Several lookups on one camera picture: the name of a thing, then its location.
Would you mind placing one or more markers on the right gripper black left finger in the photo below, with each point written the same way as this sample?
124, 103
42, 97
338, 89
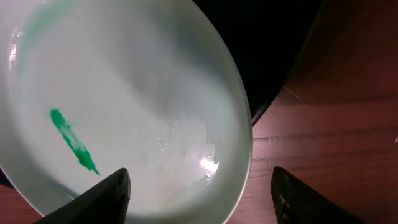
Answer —
106, 202

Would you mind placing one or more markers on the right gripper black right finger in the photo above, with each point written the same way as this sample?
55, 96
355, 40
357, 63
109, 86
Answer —
295, 202

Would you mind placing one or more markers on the white plate front green stain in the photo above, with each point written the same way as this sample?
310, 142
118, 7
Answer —
89, 87

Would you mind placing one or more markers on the black round serving tray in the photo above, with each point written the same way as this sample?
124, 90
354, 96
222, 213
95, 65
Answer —
265, 39

